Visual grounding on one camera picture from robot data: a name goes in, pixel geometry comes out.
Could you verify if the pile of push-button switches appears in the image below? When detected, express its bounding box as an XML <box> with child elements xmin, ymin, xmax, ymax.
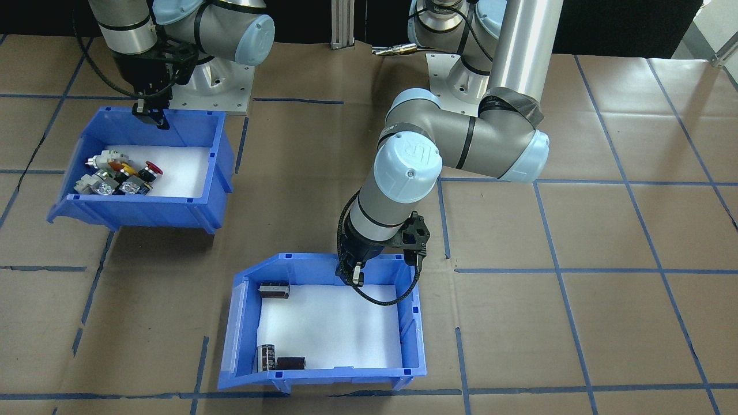
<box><xmin>86</xmin><ymin>144</ymin><xmax>212</xmax><ymax>200</ymax></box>

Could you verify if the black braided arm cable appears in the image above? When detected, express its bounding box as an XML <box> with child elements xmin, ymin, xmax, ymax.
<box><xmin>70</xmin><ymin>0</ymin><xmax>140</xmax><ymax>100</ymax></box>
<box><xmin>336</xmin><ymin>193</ymin><xmax>425</xmax><ymax>307</ymax></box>

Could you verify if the blue bin with capacitors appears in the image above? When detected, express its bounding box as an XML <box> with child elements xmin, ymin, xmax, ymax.
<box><xmin>217</xmin><ymin>252</ymin><xmax>427</xmax><ymax>394</ymax></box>

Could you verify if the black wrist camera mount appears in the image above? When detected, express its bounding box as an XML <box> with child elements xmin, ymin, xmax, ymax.
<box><xmin>151</xmin><ymin>41</ymin><xmax>201</xmax><ymax>88</ymax></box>
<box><xmin>397</xmin><ymin>212</ymin><xmax>432</xmax><ymax>267</ymax></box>

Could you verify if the white green switch block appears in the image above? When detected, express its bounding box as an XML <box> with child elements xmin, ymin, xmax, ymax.
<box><xmin>85</xmin><ymin>149</ymin><xmax>133</xmax><ymax>169</ymax></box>

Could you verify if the silver clear push button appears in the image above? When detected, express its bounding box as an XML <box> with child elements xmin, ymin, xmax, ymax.
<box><xmin>74</xmin><ymin>172</ymin><xmax>119</xmax><ymax>196</ymax></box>

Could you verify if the white square base plate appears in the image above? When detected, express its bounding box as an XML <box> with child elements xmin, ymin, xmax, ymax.
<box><xmin>426</xmin><ymin>52</ymin><xmax>498</xmax><ymax>102</ymax></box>
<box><xmin>172</xmin><ymin>58</ymin><xmax>257</xmax><ymax>116</ymax></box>

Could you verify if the red mushroom push button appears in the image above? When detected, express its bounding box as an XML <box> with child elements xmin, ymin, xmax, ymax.
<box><xmin>118</xmin><ymin>162</ymin><xmax>164</xmax><ymax>197</ymax></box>

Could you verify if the silver gold cylindrical plug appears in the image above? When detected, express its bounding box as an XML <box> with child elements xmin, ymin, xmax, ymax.
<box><xmin>371</xmin><ymin>44</ymin><xmax>428</xmax><ymax>57</ymax></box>

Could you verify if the aluminium profile post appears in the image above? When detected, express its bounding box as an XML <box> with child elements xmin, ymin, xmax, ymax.
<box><xmin>329</xmin><ymin>0</ymin><xmax>356</xmax><ymax>50</ymax></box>

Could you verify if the blue bin with push buttons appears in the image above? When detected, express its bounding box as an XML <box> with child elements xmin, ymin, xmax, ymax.
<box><xmin>46</xmin><ymin>105</ymin><xmax>236</xmax><ymax>235</ymax></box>

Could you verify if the white foam liner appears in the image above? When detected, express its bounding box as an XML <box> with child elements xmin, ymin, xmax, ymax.
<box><xmin>255</xmin><ymin>282</ymin><xmax>404</xmax><ymax>373</ymax></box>

